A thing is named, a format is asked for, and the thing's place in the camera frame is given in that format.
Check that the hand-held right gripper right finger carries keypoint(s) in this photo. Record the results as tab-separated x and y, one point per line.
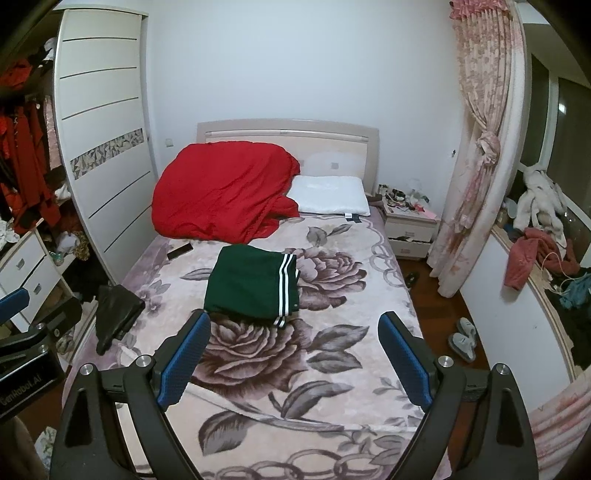
406	364

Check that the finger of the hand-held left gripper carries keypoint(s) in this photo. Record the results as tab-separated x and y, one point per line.
14	304
60	318

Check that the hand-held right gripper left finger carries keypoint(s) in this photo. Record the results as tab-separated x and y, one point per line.
182	364

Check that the green and white varsity jacket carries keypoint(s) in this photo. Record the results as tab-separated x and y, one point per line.
244	286

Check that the person's left forearm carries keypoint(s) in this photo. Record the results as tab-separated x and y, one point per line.
14	447

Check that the hanging red clothes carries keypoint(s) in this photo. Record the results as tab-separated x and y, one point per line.
27	161

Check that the white drawer unit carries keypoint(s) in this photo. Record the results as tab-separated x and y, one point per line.
23	272

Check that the black leather garment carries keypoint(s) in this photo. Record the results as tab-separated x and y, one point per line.
117	314

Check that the grey slipper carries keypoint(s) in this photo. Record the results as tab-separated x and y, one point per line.
467	327
463	347

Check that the leopard print cloth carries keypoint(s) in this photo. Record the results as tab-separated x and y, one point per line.
83	247

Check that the black shoe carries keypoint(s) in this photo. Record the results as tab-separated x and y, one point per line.
412	280

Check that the floral plush blanket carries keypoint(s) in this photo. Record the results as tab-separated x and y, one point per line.
323	323

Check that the black phone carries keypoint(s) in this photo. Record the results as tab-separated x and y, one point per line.
180	251

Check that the white nightstand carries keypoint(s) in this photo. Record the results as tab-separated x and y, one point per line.
408	235

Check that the pink garment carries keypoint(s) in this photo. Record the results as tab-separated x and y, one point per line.
524	258

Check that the pile of small toiletries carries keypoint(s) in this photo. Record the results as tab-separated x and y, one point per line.
404	201

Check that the red quilt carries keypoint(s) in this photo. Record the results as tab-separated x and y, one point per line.
221	194

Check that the teal cloth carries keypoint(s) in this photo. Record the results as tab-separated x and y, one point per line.
577	290

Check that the white pillow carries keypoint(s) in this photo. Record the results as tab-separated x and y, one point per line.
328	194

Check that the white plush toy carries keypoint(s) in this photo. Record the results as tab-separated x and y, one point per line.
540	203

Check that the white wardrobe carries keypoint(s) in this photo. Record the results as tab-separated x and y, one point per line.
101	92

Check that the beige bed headboard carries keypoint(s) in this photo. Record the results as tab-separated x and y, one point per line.
286	131

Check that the window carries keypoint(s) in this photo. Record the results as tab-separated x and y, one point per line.
554	115

